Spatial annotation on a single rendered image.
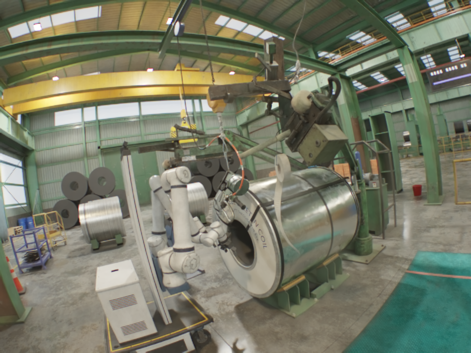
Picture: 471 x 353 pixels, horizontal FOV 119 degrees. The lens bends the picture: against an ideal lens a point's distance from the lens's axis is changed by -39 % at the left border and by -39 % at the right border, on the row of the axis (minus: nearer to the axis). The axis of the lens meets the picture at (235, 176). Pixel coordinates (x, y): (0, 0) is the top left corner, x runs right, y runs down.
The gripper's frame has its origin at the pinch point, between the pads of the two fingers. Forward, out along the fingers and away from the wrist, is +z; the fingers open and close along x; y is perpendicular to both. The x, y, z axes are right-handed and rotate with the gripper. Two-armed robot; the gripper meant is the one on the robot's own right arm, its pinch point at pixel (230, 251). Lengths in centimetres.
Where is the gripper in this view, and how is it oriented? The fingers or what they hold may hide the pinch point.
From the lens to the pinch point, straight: 205.1
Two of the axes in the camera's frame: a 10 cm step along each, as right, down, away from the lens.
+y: -6.3, 5.3, -5.7
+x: 6.7, 0.2, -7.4
